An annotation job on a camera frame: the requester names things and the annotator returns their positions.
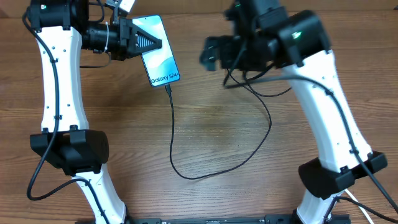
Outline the blue Galaxy smartphone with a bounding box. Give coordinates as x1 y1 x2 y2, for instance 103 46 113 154
132 14 180 87

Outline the black USB charging cable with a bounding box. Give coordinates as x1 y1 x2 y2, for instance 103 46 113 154
164 62 293 180

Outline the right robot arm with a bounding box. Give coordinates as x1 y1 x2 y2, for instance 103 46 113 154
200 1 387 223

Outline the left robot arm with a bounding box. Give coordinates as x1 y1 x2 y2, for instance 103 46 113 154
22 1 162 223

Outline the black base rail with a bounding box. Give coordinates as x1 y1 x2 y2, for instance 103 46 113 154
127 215 299 224

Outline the white power strip cord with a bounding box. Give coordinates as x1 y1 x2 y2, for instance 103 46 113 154
344 188 375 224

